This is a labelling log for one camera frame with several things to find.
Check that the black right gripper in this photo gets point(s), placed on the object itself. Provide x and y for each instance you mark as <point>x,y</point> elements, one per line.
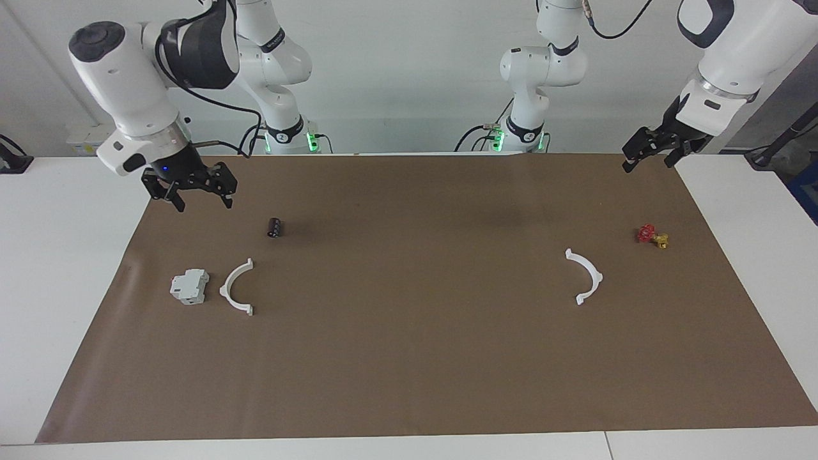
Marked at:
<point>185,171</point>

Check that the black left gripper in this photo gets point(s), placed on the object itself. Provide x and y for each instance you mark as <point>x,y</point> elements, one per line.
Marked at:
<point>668,137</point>

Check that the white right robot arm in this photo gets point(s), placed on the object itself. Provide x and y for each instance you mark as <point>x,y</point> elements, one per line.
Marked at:
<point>121,76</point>

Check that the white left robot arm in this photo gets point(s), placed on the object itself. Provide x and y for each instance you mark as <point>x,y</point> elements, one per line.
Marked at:
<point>543,64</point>

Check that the small black connector block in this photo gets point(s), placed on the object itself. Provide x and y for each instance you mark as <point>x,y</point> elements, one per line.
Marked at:
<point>275,228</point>

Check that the white circuit breaker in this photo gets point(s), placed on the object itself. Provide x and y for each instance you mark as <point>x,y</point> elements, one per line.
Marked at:
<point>188,286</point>

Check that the black stand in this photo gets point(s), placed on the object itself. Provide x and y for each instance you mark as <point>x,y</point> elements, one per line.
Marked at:
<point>776,144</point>

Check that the blue box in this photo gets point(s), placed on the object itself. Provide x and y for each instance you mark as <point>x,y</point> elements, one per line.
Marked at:
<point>806,191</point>

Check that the black table clamp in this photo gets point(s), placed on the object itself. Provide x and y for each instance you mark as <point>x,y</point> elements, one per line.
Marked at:
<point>13,163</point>

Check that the brown paper mat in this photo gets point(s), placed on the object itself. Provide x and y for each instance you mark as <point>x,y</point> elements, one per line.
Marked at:
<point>409,358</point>

